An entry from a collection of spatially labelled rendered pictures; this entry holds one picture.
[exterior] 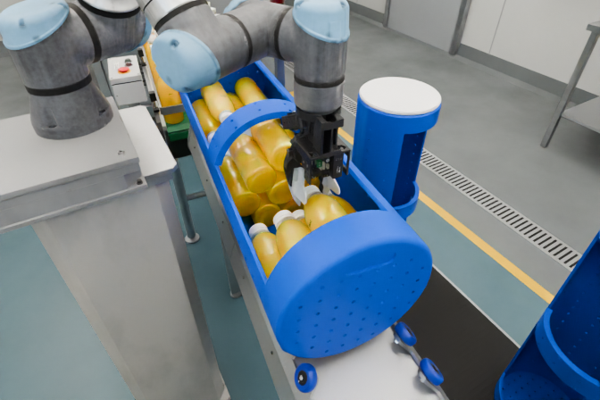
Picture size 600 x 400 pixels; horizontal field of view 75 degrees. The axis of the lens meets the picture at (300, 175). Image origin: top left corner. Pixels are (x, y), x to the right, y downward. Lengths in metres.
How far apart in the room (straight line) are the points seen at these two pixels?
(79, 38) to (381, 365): 0.82
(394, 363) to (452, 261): 1.51
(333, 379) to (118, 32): 0.78
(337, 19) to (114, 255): 0.72
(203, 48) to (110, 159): 0.36
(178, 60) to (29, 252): 2.21
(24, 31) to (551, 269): 2.37
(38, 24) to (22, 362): 1.62
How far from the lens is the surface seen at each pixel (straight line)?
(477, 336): 1.86
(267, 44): 0.58
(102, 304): 1.11
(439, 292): 1.93
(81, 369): 2.03
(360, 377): 0.79
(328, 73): 0.55
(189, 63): 0.48
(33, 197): 0.80
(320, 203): 0.67
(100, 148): 0.83
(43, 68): 0.85
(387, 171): 1.42
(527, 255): 2.48
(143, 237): 0.98
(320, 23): 0.53
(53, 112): 0.88
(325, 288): 0.58
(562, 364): 1.35
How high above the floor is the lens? 1.64
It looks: 38 degrees down
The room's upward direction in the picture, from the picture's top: straight up
